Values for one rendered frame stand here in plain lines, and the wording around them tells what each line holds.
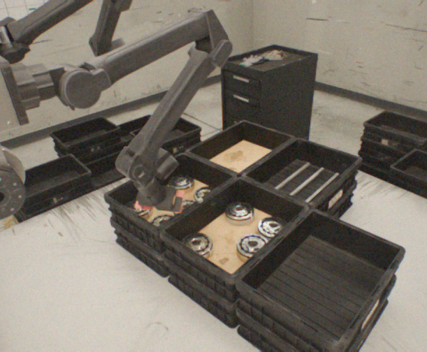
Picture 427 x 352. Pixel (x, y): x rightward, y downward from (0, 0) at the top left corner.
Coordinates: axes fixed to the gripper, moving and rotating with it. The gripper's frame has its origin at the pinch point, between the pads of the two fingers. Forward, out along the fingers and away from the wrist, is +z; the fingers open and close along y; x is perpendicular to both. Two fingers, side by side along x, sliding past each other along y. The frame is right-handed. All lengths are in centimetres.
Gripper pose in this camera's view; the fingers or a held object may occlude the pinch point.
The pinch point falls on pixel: (165, 207)
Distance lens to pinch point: 116.9
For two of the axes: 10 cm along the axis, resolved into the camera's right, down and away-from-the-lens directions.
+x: -1.8, 8.8, -4.3
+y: -9.6, -0.7, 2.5
